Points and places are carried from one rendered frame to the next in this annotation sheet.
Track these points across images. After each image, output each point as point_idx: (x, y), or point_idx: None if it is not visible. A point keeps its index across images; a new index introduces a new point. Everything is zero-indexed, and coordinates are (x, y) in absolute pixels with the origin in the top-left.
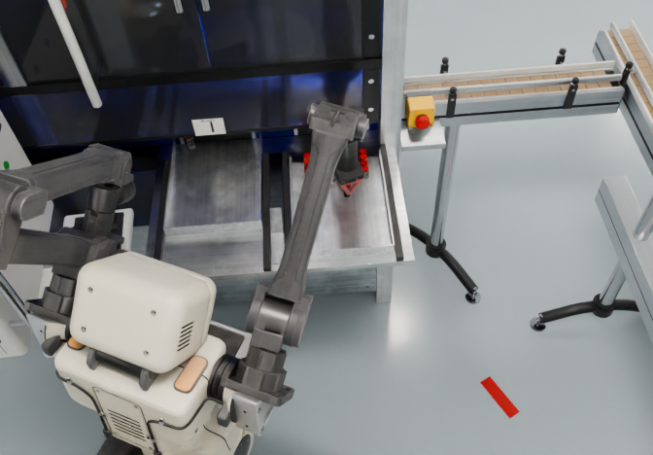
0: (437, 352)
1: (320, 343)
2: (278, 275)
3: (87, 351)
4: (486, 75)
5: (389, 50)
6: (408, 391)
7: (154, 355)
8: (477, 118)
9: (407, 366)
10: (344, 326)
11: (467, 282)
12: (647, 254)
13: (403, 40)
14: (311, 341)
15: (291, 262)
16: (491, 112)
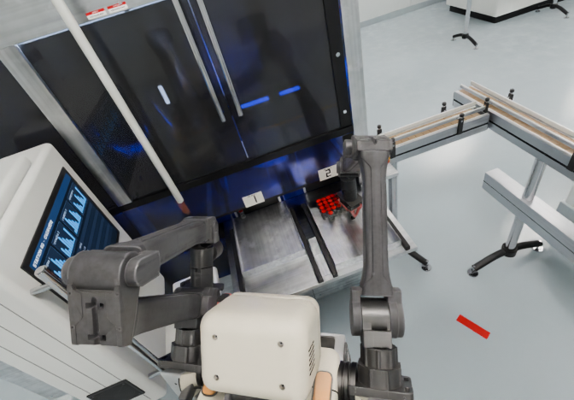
0: (420, 308)
1: (346, 322)
2: (367, 277)
3: (221, 395)
4: (405, 128)
5: (356, 118)
6: (413, 338)
7: (290, 387)
8: (408, 154)
9: (406, 321)
10: None
11: (421, 258)
12: (539, 207)
13: (365, 108)
14: (340, 323)
15: (375, 263)
16: (416, 148)
